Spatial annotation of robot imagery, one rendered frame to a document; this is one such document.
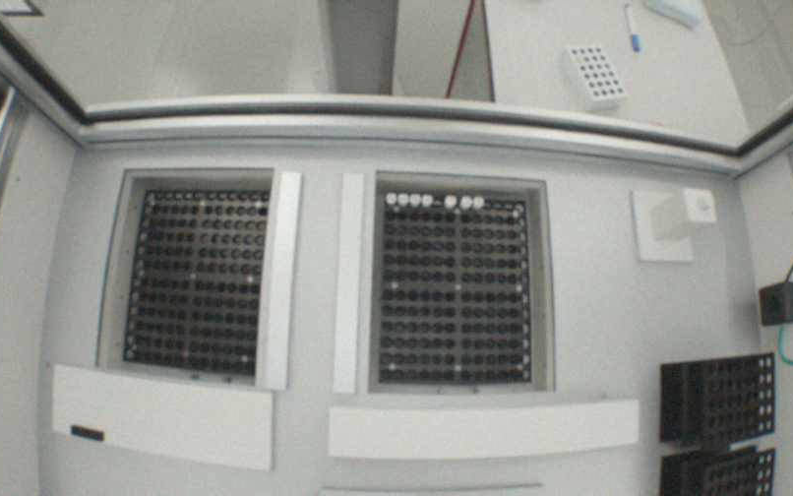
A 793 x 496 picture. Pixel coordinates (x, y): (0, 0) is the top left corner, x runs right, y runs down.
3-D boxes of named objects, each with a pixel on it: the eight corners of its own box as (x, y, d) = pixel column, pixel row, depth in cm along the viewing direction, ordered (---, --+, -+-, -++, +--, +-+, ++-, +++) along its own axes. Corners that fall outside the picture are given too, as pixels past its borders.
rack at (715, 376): (659, 363, 46) (705, 360, 38) (726, 356, 47) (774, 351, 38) (658, 441, 44) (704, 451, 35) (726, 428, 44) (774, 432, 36)
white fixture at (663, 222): (629, 191, 52) (673, 157, 42) (680, 196, 52) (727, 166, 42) (638, 261, 49) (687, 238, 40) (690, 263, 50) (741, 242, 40)
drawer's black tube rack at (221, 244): (164, 206, 59) (146, 189, 53) (280, 208, 60) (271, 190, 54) (146, 362, 54) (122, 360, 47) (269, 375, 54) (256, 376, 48)
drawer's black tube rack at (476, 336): (383, 211, 61) (385, 193, 54) (511, 217, 61) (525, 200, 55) (378, 381, 55) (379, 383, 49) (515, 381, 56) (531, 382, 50)
